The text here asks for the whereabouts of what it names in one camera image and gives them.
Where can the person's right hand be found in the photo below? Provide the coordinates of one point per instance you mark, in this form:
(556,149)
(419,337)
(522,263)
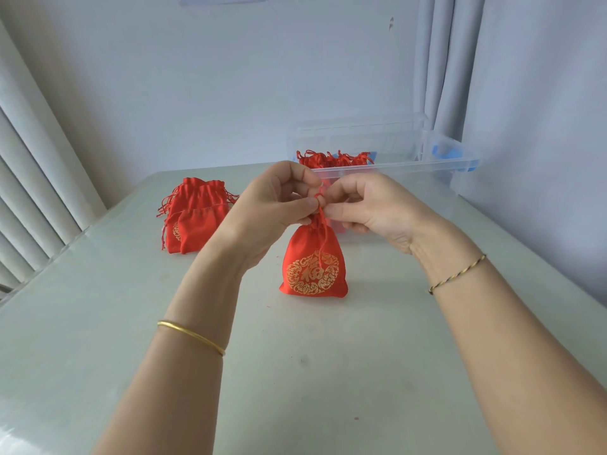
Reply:
(389,208)

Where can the clear plastic storage box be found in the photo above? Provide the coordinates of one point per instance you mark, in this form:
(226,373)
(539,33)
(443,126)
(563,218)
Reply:
(427,163)

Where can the person's left hand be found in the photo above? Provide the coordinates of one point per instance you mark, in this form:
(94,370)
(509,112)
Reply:
(265,213)

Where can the white vertical blinds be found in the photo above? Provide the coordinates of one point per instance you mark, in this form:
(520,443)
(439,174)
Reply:
(38,161)

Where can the grey curtain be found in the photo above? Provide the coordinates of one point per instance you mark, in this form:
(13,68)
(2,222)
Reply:
(545,66)

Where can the gold bangle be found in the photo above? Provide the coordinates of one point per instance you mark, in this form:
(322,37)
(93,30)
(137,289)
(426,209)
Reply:
(189,334)

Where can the person's right forearm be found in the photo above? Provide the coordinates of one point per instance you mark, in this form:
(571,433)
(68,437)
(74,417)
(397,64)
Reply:
(512,360)

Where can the red pouches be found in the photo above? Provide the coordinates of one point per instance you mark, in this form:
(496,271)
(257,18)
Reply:
(313,161)

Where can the person's left forearm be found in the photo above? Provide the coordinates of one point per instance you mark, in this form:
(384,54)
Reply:
(161,398)

